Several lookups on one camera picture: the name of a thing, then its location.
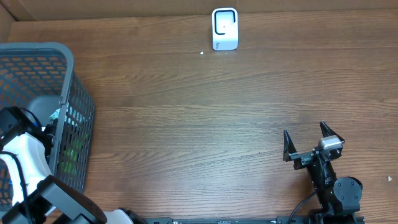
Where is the green snack packet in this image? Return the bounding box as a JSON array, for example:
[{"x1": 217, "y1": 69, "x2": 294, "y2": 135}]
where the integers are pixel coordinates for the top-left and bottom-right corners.
[{"x1": 59, "y1": 134, "x2": 88, "y2": 176}]

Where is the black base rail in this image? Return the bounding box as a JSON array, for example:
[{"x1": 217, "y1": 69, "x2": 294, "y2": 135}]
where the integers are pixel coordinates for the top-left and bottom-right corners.
[{"x1": 124, "y1": 207, "x2": 365, "y2": 224}]

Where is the teal packet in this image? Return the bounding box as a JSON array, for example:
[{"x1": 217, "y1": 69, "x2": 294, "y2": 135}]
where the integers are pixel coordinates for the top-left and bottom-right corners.
[{"x1": 49, "y1": 104, "x2": 85, "y2": 125}]

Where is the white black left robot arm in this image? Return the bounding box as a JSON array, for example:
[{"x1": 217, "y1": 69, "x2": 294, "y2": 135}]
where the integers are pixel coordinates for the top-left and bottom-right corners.
[{"x1": 1, "y1": 106, "x2": 136, "y2": 224}]

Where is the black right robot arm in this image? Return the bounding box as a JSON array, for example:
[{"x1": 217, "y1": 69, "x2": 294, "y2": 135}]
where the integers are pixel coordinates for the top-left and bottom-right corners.
[{"x1": 283, "y1": 121, "x2": 364, "y2": 223}]

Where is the white barcode scanner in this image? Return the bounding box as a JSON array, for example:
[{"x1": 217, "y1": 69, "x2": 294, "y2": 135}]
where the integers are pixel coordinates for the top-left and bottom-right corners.
[{"x1": 211, "y1": 7, "x2": 239, "y2": 51}]

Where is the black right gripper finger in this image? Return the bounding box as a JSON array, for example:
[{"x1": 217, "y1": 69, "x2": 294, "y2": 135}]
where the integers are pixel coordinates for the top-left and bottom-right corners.
[
  {"x1": 320, "y1": 120, "x2": 345, "y2": 142},
  {"x1": 283, "y1": 129, "x2": 297, "y2": 161}
]

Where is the grey plastic mesh basket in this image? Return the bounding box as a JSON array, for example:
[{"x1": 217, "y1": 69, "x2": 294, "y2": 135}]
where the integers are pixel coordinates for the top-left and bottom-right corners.
[{"x1": 1, "y1": 42, "x2": 96, "y2": 192}]

